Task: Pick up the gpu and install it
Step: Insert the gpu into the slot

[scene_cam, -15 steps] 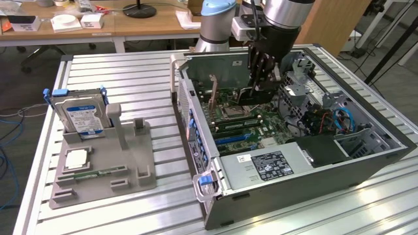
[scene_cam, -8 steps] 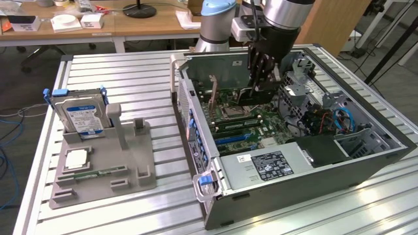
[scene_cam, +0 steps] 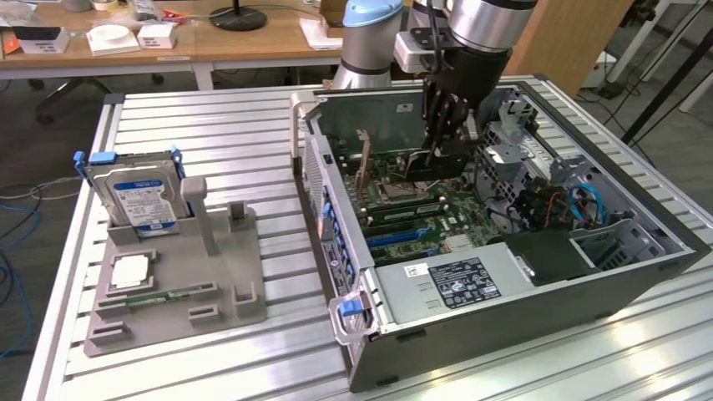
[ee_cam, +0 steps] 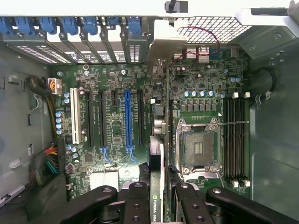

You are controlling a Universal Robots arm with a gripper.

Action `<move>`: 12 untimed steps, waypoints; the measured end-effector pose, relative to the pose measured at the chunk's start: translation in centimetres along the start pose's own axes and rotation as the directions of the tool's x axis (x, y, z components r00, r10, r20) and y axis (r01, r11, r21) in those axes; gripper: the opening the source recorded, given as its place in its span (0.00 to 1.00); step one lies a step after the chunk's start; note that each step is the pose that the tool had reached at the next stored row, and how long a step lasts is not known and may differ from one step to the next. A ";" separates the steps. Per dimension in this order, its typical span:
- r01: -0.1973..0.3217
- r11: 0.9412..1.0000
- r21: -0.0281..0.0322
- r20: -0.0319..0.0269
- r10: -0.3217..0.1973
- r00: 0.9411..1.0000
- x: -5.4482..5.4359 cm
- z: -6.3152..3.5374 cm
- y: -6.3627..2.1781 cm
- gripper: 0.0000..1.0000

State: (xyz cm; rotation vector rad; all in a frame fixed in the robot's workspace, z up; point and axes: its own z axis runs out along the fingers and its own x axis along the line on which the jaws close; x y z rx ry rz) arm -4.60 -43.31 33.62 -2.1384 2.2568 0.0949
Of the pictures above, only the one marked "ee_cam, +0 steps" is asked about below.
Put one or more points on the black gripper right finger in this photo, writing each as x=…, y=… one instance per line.
x=191, y=211

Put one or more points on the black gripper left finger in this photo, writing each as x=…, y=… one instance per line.
x=137, y=206

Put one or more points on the metal socket cover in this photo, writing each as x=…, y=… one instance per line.
x=203, y=171

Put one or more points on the silver chipset heatsink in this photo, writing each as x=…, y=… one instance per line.
x=104, y=180

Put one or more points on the CPU socket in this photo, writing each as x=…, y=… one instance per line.
x=201, y=147

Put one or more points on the black RAM slot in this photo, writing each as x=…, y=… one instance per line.
x=225, y=140
x=237, y=151
x=243, y=151
x=231, y=151

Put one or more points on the long black expansion slot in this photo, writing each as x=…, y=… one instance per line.
x=90, y=119
x=140, y=116
x=102, y=119

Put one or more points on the blue expansion slot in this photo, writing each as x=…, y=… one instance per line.
x=128, y=116

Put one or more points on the black plastic shroud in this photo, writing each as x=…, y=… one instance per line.
x=46, y=198

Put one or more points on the thin metal locking lever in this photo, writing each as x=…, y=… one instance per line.
x=233, y=123

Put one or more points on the open black PC case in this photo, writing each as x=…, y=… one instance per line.
x=273, y=151

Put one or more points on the white expansion slot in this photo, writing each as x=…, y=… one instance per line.
x=76, y=116

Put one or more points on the short black expansion slot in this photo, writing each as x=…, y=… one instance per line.
x=113, y=98

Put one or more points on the green motherboard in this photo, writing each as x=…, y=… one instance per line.
x=112, y=77

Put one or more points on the blue slot retention clip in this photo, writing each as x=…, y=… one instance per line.
x=113, y=21
x=24, y=25
x=5, y=25
x=69, y=25
x=90, y=25
x=47, y=25
x=134, y=25

